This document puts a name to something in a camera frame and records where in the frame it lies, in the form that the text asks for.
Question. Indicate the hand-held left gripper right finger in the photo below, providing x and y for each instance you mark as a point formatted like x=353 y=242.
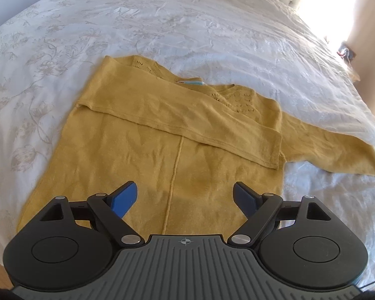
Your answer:
x=244 y=198

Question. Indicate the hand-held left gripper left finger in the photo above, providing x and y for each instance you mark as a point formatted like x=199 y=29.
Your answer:
x=125 y=198

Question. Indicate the yellow knit sweater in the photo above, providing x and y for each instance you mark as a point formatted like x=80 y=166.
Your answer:
x=178 y=150

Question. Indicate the white floral bedspread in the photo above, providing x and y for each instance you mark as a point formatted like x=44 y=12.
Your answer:
x=181 y=28

